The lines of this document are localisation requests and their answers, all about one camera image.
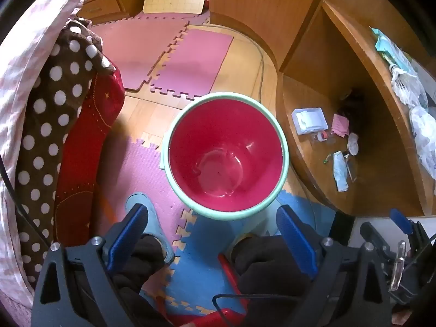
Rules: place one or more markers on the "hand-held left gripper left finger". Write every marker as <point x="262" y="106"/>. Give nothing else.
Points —
<point x="124" y="238"/>

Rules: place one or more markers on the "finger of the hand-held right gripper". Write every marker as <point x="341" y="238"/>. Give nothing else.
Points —
<point x="401" y="219"/>
<point x="374" y="233"/>

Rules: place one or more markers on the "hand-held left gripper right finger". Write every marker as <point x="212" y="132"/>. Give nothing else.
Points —
<point x="296" y="242"/>

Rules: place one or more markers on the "metallic tube black cap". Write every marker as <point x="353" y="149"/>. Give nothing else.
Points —
<point x="351" y="172"/>

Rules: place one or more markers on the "green battery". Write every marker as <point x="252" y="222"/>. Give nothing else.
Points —
<point x="327" y="158"/>

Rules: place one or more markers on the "clear plastic bag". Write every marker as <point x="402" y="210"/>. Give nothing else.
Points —
<point x="424" y="133"/>

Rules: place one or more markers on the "white sock orange cuff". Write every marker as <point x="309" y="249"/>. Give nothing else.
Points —
<point x="353" y="143"/>

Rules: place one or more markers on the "clear plastic bottle red label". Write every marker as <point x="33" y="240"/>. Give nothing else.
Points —
<point x="322" y="137"/>

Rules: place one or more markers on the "pink paper sheet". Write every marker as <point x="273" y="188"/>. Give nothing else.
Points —
<point x="340" y="124"/>

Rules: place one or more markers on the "clear plastic blister package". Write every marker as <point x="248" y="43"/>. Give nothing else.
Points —
<point x="308" y="119"/>

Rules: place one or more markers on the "red bucket with green rim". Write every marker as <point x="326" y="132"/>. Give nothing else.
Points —
<point x="221" y="143"/>

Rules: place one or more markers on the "white plastic bag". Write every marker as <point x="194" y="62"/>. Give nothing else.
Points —
<point x="407" y="87"/>

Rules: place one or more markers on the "teal wet wipes pack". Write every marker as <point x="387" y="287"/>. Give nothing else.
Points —
<point x="388" y="46"/>

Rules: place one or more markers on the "metal spring clamp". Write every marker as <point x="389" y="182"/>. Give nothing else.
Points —
<point x="399" y="265"/>

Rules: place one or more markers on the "light blue slipper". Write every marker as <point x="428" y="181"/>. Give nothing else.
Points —
<point x="150" y="218"/>

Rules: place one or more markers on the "person's right leg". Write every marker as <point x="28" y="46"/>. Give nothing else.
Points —
<point x="269" y="262"/>

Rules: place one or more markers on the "pink ribbed foam mat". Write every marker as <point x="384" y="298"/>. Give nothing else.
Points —
<point x="143" y="170"/>

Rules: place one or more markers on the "red patterned blanket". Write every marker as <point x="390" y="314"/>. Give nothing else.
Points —
<point x="88" y="143"/>

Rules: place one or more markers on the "brown polka dot blanket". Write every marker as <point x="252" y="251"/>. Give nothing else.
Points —
<point x="44" y="115"/>

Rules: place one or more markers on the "large dusty pink foam mat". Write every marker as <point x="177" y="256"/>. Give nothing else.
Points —
<point x="136" y="51"/>

